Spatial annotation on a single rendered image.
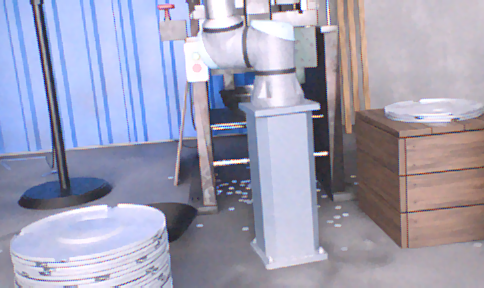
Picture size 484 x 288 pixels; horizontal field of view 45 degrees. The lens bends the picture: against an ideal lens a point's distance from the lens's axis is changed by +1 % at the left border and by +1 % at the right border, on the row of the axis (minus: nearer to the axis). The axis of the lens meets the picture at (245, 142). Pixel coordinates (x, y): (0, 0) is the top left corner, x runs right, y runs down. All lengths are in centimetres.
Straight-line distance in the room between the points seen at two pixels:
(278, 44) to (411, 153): 48
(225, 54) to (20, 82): 217
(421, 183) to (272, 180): 43
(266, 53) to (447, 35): 233
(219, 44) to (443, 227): 83
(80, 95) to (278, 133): 216
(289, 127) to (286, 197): 20
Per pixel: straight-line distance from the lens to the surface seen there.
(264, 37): 157
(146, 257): 110
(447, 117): 178
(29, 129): 365
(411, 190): 172
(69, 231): 119
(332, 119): 213
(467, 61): 385
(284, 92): 157
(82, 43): 354
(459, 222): 181
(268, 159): 158
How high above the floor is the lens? 68
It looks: 12 degrees down
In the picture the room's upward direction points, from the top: 5 degrees counter-clockwise
